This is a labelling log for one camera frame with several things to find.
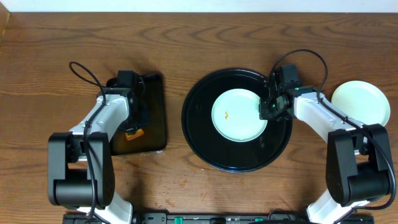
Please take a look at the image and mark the light green plate top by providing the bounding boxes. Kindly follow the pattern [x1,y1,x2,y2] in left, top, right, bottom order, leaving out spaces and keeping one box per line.
[211,88,267,142]

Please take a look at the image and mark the light green plate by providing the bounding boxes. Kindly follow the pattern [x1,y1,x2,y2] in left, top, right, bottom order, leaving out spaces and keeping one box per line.
[211,88,267,142]
[331,80,391,126]

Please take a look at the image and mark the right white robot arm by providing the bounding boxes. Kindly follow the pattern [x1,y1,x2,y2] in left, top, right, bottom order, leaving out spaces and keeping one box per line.
[259,87,397,223]

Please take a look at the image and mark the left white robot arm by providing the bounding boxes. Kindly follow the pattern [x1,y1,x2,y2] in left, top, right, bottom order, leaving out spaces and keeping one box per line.
[48,85,146,223]

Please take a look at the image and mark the black rectangular tray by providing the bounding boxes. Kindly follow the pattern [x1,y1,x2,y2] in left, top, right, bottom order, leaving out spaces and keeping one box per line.
[110,73,167,156]

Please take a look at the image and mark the black round tray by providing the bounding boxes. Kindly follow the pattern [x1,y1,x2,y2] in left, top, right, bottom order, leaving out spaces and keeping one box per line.
[181,68,293,172]

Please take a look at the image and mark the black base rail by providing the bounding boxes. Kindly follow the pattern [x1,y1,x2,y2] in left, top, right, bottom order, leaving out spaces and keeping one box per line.
[62,212,375,224]

